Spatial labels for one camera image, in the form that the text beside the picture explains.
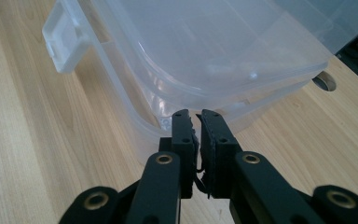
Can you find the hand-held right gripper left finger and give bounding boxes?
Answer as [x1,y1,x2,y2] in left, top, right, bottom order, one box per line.
[158,108,200,200]

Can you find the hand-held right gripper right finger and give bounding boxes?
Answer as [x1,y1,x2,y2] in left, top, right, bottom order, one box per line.
[195,108,244,200]

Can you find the transparent plastic storage box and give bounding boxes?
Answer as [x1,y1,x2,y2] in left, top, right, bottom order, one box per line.
[41,0,358,164]

